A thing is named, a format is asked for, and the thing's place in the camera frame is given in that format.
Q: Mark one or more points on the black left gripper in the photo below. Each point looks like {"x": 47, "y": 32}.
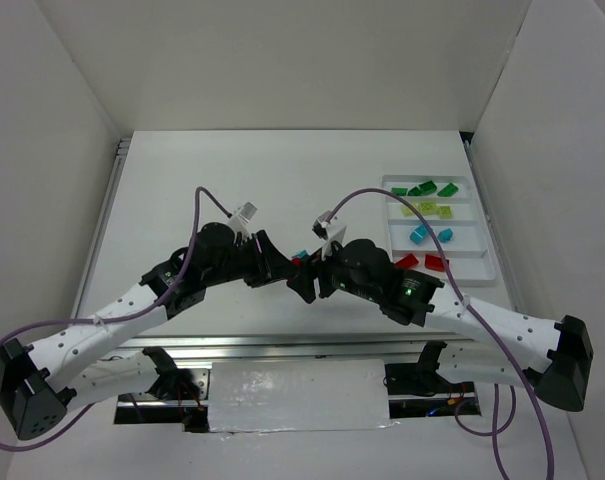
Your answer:
{"x": 261, "y": 257}

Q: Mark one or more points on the blue bottom lego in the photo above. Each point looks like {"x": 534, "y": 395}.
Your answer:
{"x": 445, "y": 235}

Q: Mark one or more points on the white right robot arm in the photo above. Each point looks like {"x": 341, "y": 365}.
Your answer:
{"x": 554, "y": 357}

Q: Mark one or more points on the blue top lego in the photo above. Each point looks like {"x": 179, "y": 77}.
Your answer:
{"x": 300, "y": 254}

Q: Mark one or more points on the aluminium table rail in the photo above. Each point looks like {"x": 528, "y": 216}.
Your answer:
{"x": 291, "y": 346}

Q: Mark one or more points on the dark green curved lego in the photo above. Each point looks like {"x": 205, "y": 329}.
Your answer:
{"x": 427, "y": 188}

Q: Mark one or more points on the dark green square lego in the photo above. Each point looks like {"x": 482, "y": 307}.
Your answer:
{"x": 399, "y": 191}

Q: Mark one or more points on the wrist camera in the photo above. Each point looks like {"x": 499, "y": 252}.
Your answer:
{"x": 331, "y": 230}
{"x": 240, "y": 218}

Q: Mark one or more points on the blue oval lego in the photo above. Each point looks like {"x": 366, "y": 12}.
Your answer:
{"x": 419, "y": 235}

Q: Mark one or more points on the silver tape sheet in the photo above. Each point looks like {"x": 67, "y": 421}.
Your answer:
{"x": 309, "y": 395}

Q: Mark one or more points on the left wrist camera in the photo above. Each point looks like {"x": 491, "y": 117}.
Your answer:
{"x": 240, "y": 218}

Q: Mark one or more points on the red rectangular lego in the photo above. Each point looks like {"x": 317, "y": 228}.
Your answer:
{"x": 407, "y": 262}

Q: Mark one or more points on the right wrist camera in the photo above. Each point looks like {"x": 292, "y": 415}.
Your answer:
{"x": 331, "y": 230}

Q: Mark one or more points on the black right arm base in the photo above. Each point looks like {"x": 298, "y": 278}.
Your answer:
{"x": 416, "y": 390}

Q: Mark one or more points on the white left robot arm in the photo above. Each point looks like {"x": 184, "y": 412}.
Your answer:
{"x": 43, "y": 381}

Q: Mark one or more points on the lime square lego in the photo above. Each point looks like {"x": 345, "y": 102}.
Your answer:
{"x": 445, "y": 212}

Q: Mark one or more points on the white compartment tray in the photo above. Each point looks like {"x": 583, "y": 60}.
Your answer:
{"x": 468, "y": 252}

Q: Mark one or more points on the lime curved lego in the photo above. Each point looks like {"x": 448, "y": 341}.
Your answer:
{"x": 407, "y": 211}

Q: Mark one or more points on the red half-round lego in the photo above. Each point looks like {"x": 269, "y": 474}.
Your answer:
{"x": 436, "y": 263}

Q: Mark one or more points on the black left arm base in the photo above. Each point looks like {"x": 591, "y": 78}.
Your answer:
{"x": 178, "y": 396}

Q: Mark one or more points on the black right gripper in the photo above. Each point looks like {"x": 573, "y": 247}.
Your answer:
{"x": 326, "y": 275}

